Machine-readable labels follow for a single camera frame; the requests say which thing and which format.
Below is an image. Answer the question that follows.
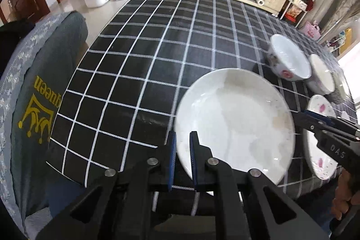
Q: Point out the pink flower plate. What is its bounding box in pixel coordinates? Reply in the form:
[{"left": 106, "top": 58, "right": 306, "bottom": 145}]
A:
[{"left": 304, "top": 94, "right": 342, "bottom": 181}]

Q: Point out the plain white plate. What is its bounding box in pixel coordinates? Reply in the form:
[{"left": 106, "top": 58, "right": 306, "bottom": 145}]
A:
[{"left": 175, "top": 68, "right": 295, "bottom": 184}]

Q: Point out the white bowl red emblem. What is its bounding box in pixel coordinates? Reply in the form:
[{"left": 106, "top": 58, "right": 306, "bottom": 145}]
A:
[{"left": 267, "top": 34, "right": 312, "bottom": 82}]

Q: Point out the person's right hand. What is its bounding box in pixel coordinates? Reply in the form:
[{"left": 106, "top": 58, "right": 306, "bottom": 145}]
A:
[{"left": 331, "top": 169, "right": 359, "bottom": 220}]

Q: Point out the plain white bowl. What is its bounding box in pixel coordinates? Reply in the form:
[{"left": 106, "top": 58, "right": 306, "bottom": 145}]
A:
[{"left": 306, "top": 54, "right": 335, "bottom": 96}]

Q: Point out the green patterned bowl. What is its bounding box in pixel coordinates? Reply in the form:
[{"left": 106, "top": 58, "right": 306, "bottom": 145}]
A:
[{"left": 329, "top": 71, "right": 350, "bottom": 105}]

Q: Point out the black white grid tablecloth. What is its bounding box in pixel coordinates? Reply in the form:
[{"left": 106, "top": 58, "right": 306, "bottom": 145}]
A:
[{"left": 46, "top": 0, "right": 360, "bottom": 216}]

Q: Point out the pink gift bag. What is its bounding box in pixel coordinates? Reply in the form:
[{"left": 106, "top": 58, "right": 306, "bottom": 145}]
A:
[{"left": 300, "top": 21, "right": 321, "bottom": 41}]

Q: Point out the grey crown cushion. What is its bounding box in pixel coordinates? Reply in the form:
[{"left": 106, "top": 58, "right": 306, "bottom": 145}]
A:
[{"left": 1, "top": 11, "right": 88, "bottom": 235}]

